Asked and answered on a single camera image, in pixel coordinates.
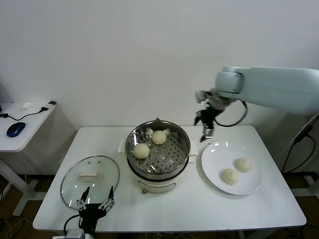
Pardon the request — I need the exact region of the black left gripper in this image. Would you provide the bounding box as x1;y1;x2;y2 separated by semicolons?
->
76;186;116;234

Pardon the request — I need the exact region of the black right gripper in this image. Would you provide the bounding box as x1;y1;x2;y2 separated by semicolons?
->
194;106;221;143

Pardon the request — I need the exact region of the round glass pot lid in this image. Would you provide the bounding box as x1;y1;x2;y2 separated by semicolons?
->
60;155;121;208

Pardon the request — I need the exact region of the white steamed baozi bun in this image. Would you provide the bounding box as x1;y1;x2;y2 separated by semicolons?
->
235;157;254;173
220;168;240;186
133;143;151;159
152;130;167;145

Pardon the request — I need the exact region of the stainless steel steamer basket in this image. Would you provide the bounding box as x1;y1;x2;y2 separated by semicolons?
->
117;120;199;176

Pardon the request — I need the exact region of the large white plate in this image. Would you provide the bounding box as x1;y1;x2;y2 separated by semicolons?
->
199;141;264;196

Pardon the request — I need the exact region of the white slanted rod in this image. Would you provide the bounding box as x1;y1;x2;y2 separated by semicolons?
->
280;114;319;154

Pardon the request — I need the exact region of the white side desk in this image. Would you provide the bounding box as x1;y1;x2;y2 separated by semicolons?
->
0;101;57;216

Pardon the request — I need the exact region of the black grey usb adapter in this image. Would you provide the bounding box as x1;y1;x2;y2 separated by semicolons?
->
41;101;57;112

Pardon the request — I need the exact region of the blue computer mouse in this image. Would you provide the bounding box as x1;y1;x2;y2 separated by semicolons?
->
6;121;26;137

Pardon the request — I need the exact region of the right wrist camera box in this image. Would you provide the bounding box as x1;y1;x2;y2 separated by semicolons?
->
195;91;212;104

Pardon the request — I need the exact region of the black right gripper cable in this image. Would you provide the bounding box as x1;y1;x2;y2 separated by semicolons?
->
214;99;249;127

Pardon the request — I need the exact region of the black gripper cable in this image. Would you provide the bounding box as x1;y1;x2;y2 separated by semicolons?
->
63;214;82;231
214;99;249;127

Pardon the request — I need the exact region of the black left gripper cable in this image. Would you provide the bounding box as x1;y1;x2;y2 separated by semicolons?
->
63;214;82;231

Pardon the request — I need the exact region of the black power adapter cable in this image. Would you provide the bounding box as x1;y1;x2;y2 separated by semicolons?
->
281;124;316;174

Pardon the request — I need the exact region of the black desk cable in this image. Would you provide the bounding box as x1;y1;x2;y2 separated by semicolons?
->
0;107;48;120

